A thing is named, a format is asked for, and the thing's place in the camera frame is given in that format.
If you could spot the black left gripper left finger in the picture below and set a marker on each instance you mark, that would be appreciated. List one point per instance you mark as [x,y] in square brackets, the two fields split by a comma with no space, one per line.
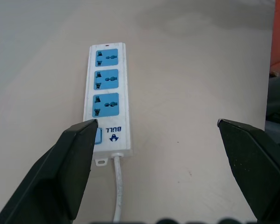
[53,172]

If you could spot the white blue-socket power strip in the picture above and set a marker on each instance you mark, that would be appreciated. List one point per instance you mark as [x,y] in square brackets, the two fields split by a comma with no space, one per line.
[107,98]

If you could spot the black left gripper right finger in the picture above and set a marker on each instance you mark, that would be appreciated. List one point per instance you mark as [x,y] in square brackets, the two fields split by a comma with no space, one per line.
[254,168]

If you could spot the dark grey fabric object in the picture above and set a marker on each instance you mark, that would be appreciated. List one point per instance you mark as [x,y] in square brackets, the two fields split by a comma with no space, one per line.
[278,109]

